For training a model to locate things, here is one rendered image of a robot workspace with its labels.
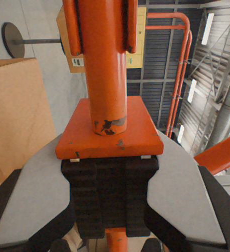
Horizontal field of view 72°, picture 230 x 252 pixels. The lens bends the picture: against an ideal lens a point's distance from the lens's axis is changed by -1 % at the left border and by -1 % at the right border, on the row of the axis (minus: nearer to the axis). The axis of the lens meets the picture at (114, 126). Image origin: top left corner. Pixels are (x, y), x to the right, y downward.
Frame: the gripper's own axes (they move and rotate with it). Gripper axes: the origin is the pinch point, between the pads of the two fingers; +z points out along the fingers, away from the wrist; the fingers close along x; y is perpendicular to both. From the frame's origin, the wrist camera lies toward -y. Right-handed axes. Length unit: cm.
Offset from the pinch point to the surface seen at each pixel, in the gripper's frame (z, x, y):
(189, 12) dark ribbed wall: 1043, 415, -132
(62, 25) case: 168, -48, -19
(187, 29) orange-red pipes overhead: 748, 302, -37
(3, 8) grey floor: 195, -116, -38
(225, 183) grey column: 97, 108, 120
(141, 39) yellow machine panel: 723, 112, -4
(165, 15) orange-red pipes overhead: 743, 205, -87
